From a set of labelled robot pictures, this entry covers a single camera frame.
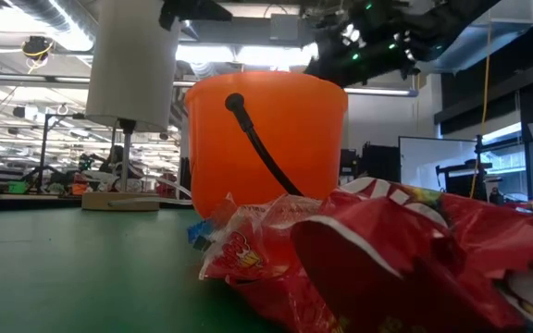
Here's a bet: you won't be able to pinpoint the yellow hanging cable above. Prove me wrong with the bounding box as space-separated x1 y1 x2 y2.
468 25 492 201

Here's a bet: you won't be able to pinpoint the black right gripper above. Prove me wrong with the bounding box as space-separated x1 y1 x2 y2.
304 0 420 88

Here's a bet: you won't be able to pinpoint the red clear candy pack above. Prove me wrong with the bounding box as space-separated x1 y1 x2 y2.
199 193 323 281

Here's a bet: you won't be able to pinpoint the red white-lettered candy bag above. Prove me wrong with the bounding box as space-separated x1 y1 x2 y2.
289 178 533 333

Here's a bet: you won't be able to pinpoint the green table mat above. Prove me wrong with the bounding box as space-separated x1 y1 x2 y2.
0 208 291 333

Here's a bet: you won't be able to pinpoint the white lamp cable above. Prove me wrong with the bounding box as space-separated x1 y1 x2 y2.
107 177 193 206

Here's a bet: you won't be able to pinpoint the person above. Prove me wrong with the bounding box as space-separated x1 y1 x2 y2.
99 144 127 175

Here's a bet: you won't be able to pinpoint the white blue candy bar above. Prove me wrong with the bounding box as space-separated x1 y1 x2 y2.
187 219 215 252

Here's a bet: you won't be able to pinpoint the white board panel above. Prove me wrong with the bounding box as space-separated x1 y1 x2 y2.
398 136 478 193

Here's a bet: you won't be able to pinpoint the yellow black cable reel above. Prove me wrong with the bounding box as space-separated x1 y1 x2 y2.
20 35 56 75

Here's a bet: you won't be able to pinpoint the red crinkled candy wrapper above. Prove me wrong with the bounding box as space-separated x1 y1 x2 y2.
227 272 341 333

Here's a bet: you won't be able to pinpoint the grey ceiling box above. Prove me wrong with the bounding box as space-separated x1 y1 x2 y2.
269 13 303 46

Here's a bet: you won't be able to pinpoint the black equipment cases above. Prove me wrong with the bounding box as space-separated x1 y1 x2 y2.
339 142 400 184

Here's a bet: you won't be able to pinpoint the orange plastic bucket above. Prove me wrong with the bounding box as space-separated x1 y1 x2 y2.
183 69 350 221

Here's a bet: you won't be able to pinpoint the black equipment stand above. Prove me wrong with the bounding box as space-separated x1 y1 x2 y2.
435 133 493 203

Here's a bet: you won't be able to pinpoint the white table lamp wooden base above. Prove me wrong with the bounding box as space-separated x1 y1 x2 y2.
81 0 183 213

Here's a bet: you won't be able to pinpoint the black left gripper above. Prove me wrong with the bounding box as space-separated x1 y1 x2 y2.
158 0 233 31

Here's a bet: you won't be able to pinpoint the black light stand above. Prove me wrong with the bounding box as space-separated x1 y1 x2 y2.
38 112 87 193

